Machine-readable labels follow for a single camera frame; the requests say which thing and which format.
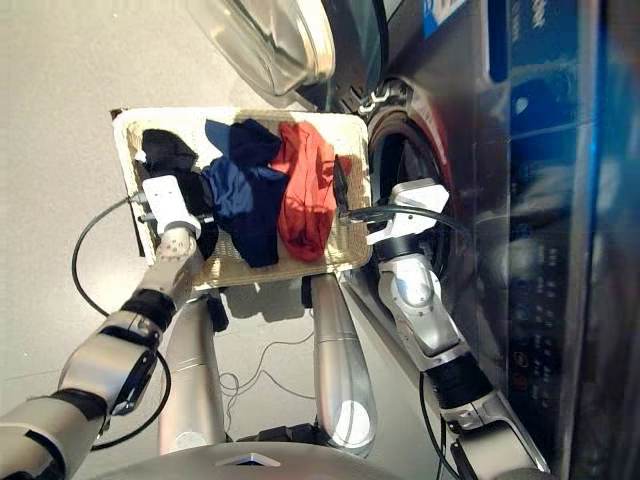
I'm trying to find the navy blue garment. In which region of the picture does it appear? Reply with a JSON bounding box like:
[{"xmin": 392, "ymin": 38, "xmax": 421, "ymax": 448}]
[{"xmin": 201, "ymin": 118, "xmax": 291, "ymax": 269}]

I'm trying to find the black garment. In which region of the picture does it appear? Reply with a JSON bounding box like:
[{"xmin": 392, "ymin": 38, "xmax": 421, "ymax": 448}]
[{"xmin": 140, "ymin": 128, "xmax": 222, "ymax": 262}]

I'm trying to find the pale woven basket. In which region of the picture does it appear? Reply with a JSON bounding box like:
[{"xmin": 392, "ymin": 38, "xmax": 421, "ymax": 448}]
[{"xmin": 111, "ymin": 105, "xmax": 374, "ymax": 292}]

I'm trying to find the grey washing machine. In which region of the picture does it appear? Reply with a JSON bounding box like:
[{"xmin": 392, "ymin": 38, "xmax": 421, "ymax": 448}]
[{"xmin": 294, "ymin": 0, "xmax": 640, "ymax": 480}]

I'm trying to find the round glass washing machine door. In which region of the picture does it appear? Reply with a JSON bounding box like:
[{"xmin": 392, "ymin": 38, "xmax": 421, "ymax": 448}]
[{"xmin": 186, "ymin": 0, "xmax": 337, "ymax": 100}]

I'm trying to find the red garment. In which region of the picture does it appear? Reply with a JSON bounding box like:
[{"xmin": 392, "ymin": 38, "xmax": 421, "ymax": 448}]
[{"xmin": 269, "ymin": 121, "xmax": 352, "ymax": 263}]

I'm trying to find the black robot pelvis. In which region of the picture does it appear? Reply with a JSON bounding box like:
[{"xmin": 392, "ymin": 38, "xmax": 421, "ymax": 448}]
[{"xmin": 253, "ymin": 422, "xmax": 327, "ymax": 447}]

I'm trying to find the silver robot torso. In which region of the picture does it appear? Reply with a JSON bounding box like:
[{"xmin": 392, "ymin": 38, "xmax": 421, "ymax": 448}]
[{"xmin": 84, "ymin": 439, "xmax": 407, "ymax": 480}]

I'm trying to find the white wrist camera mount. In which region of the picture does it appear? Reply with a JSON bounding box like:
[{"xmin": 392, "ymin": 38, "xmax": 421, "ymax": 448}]
[
  {"xmin": 141, "ymin": 174, "xmax": 202, "ymax": 237},
  {"xmin": 366, "ymin": 178, "xmax": 450, "ymax": 246}
]

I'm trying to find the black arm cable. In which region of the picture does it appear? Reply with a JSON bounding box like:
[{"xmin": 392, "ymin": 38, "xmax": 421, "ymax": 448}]
[
  {"xmin": 344, "ymin": 203, "xmax": 474, "ymax": 480},
  {"xmin": 71, "ymin": 195, "xmax": 172, "ymax": 451}
]

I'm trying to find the thin black floor cable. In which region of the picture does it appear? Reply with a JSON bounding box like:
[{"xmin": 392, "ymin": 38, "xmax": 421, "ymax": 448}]
[{"xmin": 217, "ymin": 331, "xmax": 317, "ymax": 432}]

